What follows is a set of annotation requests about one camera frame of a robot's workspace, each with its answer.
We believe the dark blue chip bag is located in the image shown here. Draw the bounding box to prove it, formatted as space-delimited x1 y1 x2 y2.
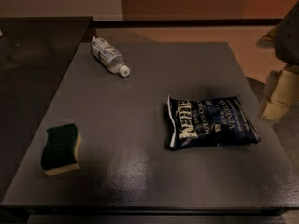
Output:
167 96 260 150

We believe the clear plastic water bottle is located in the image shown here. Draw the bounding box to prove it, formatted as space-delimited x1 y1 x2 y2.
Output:
91 36 130 77

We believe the green and yellow sponge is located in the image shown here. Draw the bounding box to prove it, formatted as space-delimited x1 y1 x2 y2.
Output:
40 123 81 176

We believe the beige cardboard box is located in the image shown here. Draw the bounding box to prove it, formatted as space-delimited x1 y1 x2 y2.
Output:
261 64 299 121

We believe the dark object at right edge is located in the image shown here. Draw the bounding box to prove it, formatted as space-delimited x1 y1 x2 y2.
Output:
275 1 299 65

